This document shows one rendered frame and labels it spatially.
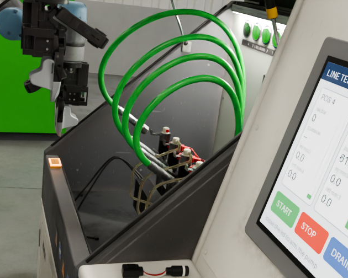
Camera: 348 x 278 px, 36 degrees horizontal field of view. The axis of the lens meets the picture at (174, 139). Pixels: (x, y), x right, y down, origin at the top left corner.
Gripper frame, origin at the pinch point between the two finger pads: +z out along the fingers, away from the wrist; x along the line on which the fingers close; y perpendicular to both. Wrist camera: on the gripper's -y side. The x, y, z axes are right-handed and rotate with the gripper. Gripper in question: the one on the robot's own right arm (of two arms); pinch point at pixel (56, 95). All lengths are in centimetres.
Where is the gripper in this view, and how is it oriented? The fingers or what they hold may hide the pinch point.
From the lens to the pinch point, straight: 112.9
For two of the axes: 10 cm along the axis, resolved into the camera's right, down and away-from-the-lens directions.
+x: 3.1, 3.2, -9.0
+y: -9.4, -0.2, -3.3
